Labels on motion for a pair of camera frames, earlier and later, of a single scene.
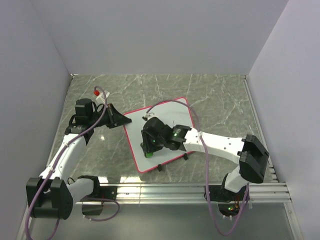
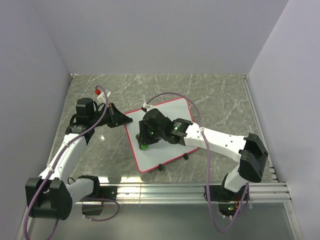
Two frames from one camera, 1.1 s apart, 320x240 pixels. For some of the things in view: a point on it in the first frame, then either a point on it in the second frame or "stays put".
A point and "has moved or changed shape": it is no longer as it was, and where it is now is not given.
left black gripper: (116, 119) stays put
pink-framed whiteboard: (175, 112) stays put
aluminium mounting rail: (266, 193) stays put
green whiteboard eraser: (149, 155) has moved or changed shape
